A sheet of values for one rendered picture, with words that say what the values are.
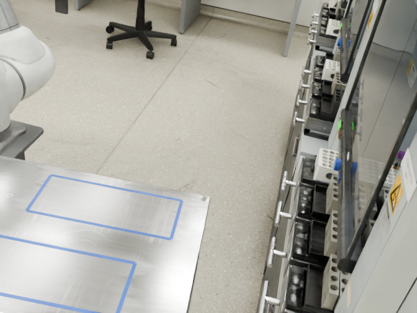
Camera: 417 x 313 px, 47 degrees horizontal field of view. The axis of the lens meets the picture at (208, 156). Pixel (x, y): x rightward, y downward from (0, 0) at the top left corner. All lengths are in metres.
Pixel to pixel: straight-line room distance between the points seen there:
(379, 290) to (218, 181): 1.91
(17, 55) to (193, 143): 1.54
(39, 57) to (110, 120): 1.45
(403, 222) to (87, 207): 0.74
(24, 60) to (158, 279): 0.88
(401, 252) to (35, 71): 1.24
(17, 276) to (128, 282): 0.22
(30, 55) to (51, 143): 1.27
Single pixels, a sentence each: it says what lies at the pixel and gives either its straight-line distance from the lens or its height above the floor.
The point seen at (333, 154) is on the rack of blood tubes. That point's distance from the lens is 1.45.
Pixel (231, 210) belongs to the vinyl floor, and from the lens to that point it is 2.49.
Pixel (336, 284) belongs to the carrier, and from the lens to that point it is 1.05.
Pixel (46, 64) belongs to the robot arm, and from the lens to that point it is 1.69.
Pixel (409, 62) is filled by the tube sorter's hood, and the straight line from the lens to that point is 0.87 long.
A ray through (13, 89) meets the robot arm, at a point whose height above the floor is 0.87.
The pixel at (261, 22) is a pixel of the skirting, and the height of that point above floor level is 0.04.
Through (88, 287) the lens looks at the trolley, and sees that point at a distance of 1.03.
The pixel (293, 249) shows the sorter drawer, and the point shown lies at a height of 0.80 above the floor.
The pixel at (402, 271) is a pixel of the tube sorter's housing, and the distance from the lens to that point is 0.79.
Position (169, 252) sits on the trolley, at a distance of 1.09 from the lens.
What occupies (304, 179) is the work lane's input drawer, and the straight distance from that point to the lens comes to 1.40.
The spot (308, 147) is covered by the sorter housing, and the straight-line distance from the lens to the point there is 1.70.
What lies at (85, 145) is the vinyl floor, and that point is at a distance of 2.84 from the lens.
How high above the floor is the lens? 1.61
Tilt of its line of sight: 35 degrees down
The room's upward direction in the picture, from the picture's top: 10 degrees clockwise
